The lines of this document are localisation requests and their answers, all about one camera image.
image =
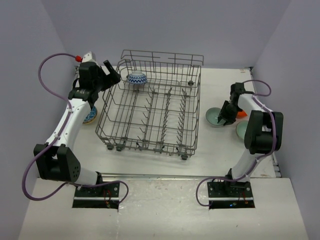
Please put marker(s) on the grey wire dish rack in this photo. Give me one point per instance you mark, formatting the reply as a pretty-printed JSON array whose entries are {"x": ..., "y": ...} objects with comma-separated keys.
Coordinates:
[{"x": 162, "y": 115}]

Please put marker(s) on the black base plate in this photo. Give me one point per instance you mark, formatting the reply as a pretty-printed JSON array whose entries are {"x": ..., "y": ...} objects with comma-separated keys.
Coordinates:
[
  {"x": 103, "y": 197},
  {"x": 230, "y": 195}
]

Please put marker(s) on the orange bowl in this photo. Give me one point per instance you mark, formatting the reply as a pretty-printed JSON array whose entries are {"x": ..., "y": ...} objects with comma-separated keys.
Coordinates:
[{"x": 241, "y": 114}]

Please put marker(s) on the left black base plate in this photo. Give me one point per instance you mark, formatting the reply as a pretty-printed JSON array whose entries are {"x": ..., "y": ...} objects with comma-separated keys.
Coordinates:
[{"x": 103, "y": 197}]

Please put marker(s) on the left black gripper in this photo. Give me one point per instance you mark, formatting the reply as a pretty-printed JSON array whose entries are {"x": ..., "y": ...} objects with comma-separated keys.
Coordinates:
[{"x": 111, "y": 79}]

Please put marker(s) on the blue zigzag patterned bowl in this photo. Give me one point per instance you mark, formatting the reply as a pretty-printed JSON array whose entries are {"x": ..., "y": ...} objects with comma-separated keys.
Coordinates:
[{"x": 137, "y": 78}]

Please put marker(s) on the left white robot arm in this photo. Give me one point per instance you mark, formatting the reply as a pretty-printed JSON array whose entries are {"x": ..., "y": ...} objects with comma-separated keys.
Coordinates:
[{"x": 55, "y": 158}]

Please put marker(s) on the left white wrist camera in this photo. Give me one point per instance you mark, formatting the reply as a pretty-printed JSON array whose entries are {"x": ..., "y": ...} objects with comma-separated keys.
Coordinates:
[{"x": 88, "y": 57}]

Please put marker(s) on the pale blue dotted bowl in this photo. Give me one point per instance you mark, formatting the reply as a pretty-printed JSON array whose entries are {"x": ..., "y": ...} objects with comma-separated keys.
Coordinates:
[{"x": 211, "y": 116}]

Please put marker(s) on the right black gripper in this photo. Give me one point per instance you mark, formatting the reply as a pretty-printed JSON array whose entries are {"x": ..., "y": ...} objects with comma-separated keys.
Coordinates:
[{"x": 223, "y": 115}]

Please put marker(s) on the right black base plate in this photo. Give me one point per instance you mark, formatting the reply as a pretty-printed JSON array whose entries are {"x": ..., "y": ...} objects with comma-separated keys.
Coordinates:
[{"x": 230, "y": 195}]

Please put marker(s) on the mint green flower bowl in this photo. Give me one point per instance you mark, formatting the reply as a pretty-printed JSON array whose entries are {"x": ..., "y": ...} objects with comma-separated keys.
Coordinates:
[{"x": 241, "y": 128}]

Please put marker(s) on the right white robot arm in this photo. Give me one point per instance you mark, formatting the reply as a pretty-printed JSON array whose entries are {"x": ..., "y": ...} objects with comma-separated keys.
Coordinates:
[{"x": 263, "y": 135}]

